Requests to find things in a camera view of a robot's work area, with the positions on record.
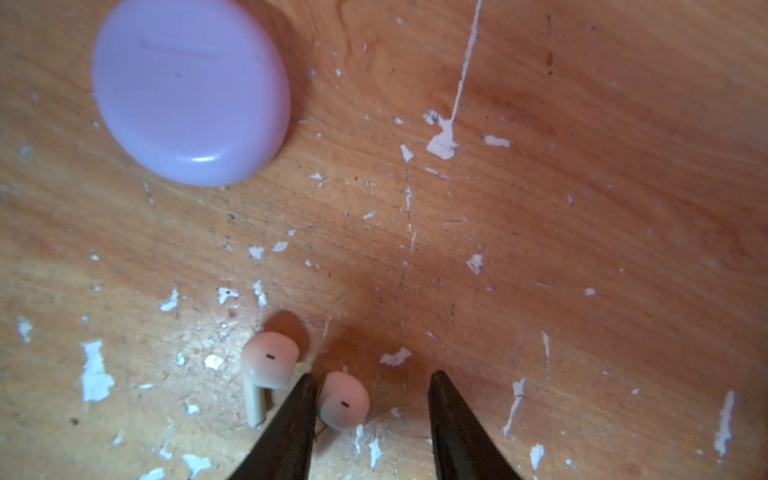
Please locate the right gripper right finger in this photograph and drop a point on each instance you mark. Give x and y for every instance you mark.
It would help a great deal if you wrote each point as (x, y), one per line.
(462, 449)

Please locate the cream earbud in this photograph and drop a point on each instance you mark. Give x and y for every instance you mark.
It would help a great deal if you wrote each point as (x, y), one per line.
(343, 402)
(267, 363)

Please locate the purple round case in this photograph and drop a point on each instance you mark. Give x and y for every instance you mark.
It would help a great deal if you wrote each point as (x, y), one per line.
(195, 91)

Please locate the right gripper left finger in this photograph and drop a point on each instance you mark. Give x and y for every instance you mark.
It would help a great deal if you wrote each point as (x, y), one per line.
(284, 449)

